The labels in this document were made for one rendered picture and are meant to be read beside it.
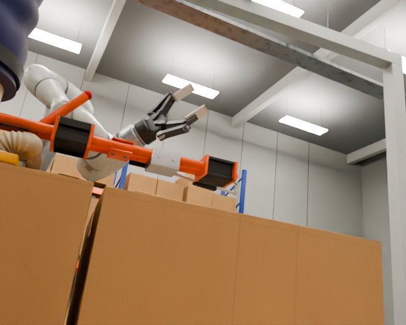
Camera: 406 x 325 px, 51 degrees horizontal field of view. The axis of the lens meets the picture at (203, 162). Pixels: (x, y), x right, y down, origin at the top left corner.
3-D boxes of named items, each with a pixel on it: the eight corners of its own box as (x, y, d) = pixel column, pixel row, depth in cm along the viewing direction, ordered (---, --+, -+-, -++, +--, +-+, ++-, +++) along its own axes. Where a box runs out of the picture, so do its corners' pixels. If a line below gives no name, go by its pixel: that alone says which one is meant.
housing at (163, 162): (150, 163, 98) (153, 145, 100) (144, 171, 104) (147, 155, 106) (179, 170, 100) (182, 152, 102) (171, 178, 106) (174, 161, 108)
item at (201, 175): (204, 173, 101) (206, 153, 103) (194, 181, 107) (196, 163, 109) (236, 180, 103) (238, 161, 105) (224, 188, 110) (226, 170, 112)
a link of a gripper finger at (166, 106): (161, 128, 131) (157, 127, 132) (177, 100, 136) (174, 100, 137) (154, 118, 129) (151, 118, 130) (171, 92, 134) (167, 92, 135)
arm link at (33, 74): (49, 68, 156) (75, 88, 166) (31, 50, 166) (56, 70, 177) (25, 95, 155) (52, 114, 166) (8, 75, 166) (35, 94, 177)
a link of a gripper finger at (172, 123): (154, 120, 128) (153, 123, 128) (185, 117, 122) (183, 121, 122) (161, 128, 131) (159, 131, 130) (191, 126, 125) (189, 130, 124)
